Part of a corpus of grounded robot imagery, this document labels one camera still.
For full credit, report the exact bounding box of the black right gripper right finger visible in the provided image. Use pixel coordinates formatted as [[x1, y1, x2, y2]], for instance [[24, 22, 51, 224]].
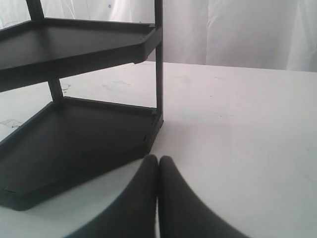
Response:
[[158, 156, 243, 238]]

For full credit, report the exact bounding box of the white backdrop curtain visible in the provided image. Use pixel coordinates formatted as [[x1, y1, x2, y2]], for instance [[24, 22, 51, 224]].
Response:
[[0, 0, 317, 72]]

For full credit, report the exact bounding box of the black two-tier shelf rack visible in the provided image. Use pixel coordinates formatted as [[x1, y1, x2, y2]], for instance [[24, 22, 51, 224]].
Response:
[[0, 0, 163, 211]]

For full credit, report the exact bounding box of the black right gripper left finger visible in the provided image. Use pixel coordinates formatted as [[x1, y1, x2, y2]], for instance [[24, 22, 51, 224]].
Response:
[[68, 155, 158, 238]]

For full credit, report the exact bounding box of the clear tape scrap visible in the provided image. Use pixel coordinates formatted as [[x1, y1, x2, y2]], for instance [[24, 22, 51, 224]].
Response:
[[0, 119, 22, 128]]

